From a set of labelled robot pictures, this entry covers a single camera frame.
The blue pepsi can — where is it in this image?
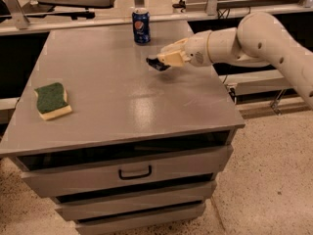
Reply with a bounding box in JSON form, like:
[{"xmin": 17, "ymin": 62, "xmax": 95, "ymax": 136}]
[{"xmin": 132, "ymin": 8, "xmax": 151, "ymax": 44}]

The black drawer handle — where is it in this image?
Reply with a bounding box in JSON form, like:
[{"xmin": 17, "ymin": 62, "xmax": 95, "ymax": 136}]
[{"xmin": 118, "ymin": 165, "xmax": 153, "ymax": 180}]

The green yellow sponge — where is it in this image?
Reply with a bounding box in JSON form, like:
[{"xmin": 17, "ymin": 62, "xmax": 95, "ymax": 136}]
[{"xmin": 34, "ymin": 82, "xmax": 72, "ymax": 120}]

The grey drawer cabinet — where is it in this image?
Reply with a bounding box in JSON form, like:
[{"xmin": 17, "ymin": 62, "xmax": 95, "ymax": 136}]
[{"xmin": 0, "ymin": 22, "xmax": 244, "ymax": 235}]

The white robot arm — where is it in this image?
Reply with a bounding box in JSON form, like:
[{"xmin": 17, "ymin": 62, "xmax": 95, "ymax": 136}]
[{"xmin": 156, "ymin": 12, "xmax": 313, "ymax": 108}]

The black office chair base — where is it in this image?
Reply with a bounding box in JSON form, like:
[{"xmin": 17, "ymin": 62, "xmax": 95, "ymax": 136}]
[{"xmin": 22, "ymin": 0, "xmax": 115, "ymax": 20}]

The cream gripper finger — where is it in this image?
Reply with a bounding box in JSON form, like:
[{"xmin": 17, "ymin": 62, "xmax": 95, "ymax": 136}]
[
  {"xmin": 160, "ymin": 38, "xmax": 188, "ymax": 53},
  {"xmin": 156, "ymin": 51, "xmax": 185, "ymax": 67}
]

